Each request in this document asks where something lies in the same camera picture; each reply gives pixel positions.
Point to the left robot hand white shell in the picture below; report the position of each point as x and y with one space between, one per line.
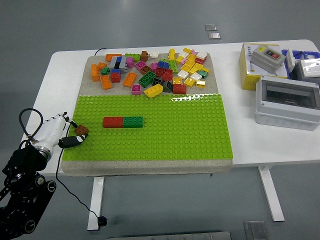
53 130

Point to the brown square toy brick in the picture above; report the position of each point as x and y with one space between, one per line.
145 70
81 129

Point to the red long toy brick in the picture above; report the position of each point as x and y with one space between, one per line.
160 71
113 122

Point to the blue and red brick stack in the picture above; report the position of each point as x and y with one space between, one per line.
115 76

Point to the magenta square toy brick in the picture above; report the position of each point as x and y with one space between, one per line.
129 62
140 65
154 66
136 89

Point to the green studded baseplate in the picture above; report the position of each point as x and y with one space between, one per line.
175 130

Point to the red square toy brick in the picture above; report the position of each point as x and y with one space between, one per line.
167 76

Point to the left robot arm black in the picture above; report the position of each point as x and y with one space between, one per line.
27 157

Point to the orange long toy brick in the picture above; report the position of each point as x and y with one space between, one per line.
95 73
106 82
129 79
111 57

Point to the small dark green toy brick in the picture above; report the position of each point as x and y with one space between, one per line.
105 70
203 74

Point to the dark green long toy brick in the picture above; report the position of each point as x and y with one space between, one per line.
147 78
133 122

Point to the orange short toy brick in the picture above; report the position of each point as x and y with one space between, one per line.
101 65

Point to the yellow curved toy brick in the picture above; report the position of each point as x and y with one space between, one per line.
153 90

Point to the lime green long toy brick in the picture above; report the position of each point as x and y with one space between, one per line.
135 57

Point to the black square toy brick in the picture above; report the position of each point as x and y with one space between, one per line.
157 81

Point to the brown tall toy brick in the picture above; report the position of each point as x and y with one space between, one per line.
144 56

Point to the dark grey sloped toy brick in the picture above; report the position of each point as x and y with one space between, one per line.
168 86

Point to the white toy brick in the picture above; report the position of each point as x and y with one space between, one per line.
154 54
195 76
183 54
183 74
201 55

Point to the blue toy brick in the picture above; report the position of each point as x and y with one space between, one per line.
163 64

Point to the yellow tall toy brick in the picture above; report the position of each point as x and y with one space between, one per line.
171 54

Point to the small pink toy brick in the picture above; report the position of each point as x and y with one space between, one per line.
184 61
193 52

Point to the clear yellow toy brick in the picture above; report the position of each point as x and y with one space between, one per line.
200 83

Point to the white table leg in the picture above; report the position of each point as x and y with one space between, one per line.
96 202
271 192

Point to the grey blue black brick stack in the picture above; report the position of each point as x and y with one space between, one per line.
117 62

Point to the grey-brown foam mat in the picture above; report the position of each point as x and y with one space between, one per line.
150 167

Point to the small metal floor plate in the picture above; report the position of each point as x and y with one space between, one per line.
214 35
210 27

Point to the yellow cardboard box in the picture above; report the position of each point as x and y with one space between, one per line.
247 80

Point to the blue plastic bin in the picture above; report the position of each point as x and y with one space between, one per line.
298 53

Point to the grey box white lid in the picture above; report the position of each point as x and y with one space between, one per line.
310 70

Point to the grey push-button switch box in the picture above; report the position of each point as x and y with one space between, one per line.
267 58

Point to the large grey enclosure box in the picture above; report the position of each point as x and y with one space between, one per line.
287 105

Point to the white switch panel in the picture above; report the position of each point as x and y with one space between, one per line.
290 60

